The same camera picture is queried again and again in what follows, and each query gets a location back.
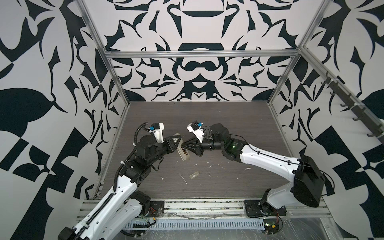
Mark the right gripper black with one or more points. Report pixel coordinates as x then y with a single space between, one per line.
199 150

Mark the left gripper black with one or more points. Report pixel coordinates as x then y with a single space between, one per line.
170 145

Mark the white remote control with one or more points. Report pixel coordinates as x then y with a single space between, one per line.
184 154

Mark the remote battery cover beige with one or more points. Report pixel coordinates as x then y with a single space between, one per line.
194 175

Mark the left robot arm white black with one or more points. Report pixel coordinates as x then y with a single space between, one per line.
123 202

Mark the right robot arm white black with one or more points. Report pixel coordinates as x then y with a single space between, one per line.
305 180

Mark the small circuit board right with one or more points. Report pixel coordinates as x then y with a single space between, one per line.
272 226

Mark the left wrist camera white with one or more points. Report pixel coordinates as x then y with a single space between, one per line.
156 129

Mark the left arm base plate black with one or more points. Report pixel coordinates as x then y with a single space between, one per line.
153 209

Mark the white slotted cable duct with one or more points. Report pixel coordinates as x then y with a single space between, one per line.
211 224

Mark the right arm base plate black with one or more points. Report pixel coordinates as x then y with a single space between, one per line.
254 209

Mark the horizontal aluminium frame bar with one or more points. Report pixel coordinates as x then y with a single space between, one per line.
201 54

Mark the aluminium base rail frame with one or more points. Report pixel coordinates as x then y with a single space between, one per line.
209 208

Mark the grey wall hook rack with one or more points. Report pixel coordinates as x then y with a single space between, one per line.
350 102

